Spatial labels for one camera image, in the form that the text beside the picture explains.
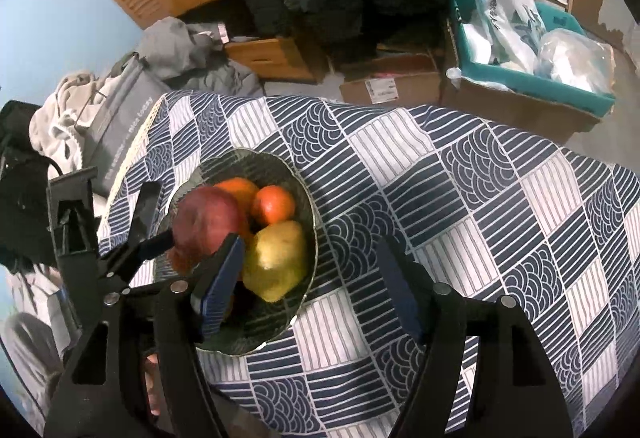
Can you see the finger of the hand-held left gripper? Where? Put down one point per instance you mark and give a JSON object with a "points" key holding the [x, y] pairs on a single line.
{"points": [[159, 245]]}

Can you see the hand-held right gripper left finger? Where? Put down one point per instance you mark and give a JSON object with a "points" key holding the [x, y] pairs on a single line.
{"points": [[222, 283]]}

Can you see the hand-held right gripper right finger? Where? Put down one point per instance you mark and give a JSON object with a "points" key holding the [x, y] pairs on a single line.
{"points": [[402, 293]]}

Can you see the red apple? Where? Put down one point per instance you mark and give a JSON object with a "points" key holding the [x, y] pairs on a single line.
{"points": [[210, 223]]}

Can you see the yellow green mango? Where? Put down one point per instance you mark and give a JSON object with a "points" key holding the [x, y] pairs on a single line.
{"points": [[277, 263]]}

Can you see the large orange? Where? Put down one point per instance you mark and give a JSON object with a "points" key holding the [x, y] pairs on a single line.
{"points": [[240, 190]]}

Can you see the ribbed glass plate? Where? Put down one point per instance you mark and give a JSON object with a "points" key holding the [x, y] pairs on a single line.
{"points": [[300, 198]]}

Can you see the person's left forearm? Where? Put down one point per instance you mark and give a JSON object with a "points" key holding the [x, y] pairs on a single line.
{"points": [[30, 358]]}

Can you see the black smartphone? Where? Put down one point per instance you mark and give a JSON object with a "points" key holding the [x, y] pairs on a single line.
{"points": [[147, 213]]}

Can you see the white fleece blanket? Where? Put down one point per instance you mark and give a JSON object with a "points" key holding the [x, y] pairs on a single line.
{"points": [[60, 117]]}

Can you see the grey tote bag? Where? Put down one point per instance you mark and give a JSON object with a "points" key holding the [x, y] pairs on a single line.
{"points": [[115, 117]]}

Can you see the flat labelled cardboard box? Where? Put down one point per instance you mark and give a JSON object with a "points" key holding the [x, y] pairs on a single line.
{"points": [[385, 82]]}

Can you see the wooden drawer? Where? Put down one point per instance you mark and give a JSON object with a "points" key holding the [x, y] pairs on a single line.
{"points": [[270, 60]]}

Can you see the teal plastic box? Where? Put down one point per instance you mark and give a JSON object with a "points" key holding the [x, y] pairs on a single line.
{"points": [[525, 87]]}

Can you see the clear plastic bag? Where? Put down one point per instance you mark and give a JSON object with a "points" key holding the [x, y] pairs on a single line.
{"points": [[575, 60]]}

